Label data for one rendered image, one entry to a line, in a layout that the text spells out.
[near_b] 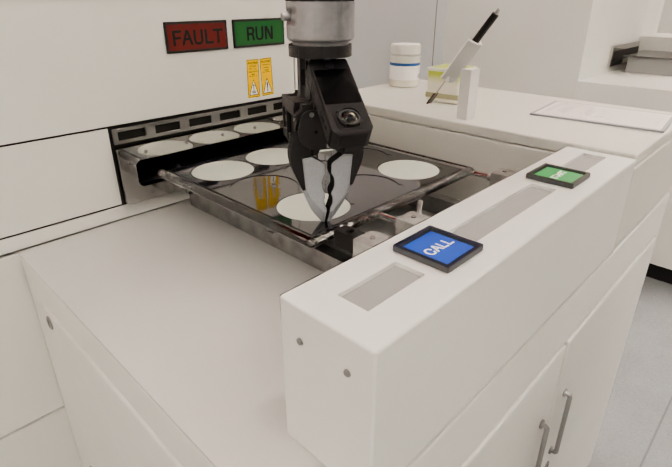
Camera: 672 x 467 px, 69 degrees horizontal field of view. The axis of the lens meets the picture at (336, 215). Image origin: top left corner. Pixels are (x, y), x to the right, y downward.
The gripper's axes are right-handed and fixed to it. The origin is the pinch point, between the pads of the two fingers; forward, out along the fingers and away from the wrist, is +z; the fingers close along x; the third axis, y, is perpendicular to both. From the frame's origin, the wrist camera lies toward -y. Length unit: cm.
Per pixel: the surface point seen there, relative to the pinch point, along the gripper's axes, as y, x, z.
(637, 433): 17, -100, 91
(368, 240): -7.5, -2.5, 0.5
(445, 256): -22.5, -3.1, -5.1
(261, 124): 40.9, 0.2, -1.9
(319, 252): 2.2, 0.4, 6.5
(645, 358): 41, -130, 91
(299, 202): 7.8, 1.5, 1.3
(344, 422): -29.0, 8.1, 3.0
